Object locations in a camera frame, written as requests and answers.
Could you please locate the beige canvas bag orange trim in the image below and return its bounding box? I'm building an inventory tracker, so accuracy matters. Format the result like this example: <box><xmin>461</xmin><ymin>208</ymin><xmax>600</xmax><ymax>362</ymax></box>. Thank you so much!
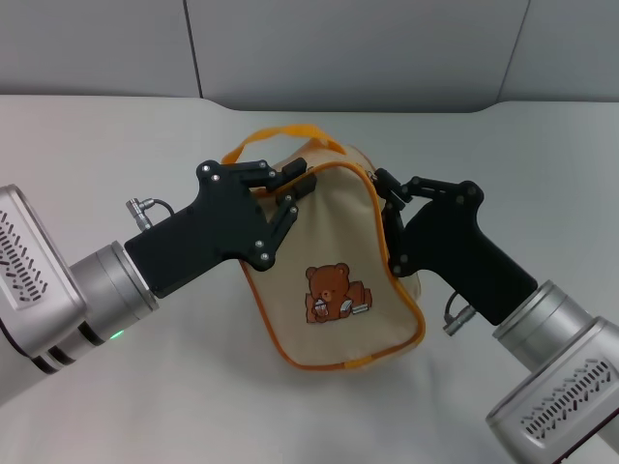
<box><xmin>221</xmin><ymin>124</ymin><xmax>427</xmax><ymax>372</ymax></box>

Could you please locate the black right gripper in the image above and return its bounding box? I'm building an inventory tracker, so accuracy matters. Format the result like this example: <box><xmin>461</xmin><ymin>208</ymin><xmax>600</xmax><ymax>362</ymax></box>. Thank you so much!
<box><xmin>374</xmin><ymin>167</ymin><xmax>539</xmax><ymax>327</ymax></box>

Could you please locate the right gripper cable metal plug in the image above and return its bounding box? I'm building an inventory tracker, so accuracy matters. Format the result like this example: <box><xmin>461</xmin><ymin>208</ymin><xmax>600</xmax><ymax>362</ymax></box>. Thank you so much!
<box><xmin>443</xmin><ymin>289</ymin><xmax>478</xmax><ymax>334</ymax></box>

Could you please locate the gripper cable metal plug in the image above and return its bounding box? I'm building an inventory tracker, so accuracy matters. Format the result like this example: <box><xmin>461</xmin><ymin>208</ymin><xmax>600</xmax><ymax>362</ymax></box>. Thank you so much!
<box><xmin>126</xmin><ymin>196</ymin><xmax>176</xmax><ymax>229</ymax></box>
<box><xmin>443</xmin><ymin>289</ymin><xmax>478</xmax><ymax>334</ymax></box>

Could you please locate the left gripper cable metal plug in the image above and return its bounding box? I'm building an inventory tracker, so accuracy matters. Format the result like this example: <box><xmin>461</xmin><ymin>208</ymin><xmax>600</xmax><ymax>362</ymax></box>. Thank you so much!
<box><xmin>126</xmin><ymin>196</ymin><xmax>176</xmax><ymax>229</ymax></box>

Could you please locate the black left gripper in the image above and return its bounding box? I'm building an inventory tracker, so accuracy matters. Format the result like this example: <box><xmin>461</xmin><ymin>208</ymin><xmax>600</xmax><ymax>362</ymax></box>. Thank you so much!
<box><xmin>124</xmin><ymin>158</ymin><xmax>318</xmax><ymax>299</ymax></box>

